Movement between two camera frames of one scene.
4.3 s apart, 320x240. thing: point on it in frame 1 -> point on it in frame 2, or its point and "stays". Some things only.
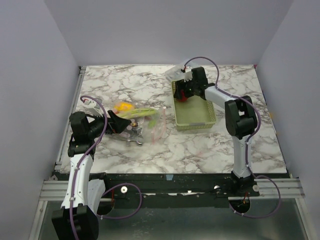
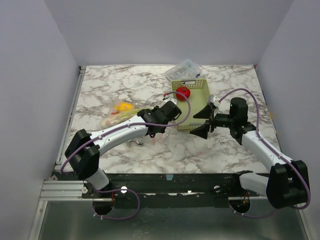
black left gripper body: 98,127 -> 162,130
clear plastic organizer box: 174,73 stays
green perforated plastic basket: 196,113 stays
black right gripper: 184,89 -> 212,120
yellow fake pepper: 123,106 stays
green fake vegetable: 137,112 stays
